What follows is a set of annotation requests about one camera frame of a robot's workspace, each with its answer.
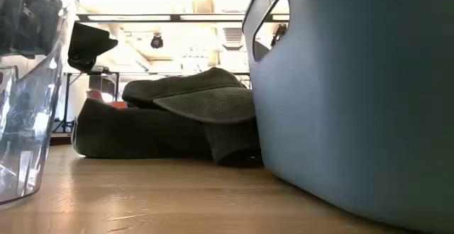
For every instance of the blue plastic bin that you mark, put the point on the blue plastic bin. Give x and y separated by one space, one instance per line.
354 103

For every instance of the black ceiling spotlight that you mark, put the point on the black ceiling spotlight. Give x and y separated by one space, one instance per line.
279 33
156 42

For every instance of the black overhead frame beam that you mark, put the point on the black overhead frame beam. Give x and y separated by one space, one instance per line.
175 17

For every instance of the black background table frame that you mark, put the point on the black background table frame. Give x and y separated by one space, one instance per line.
66 103

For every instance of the clear plastic container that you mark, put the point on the clear plastic container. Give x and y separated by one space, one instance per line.
32 127

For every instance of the orange plastic bin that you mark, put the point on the orange plastic bin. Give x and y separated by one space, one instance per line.
117 104

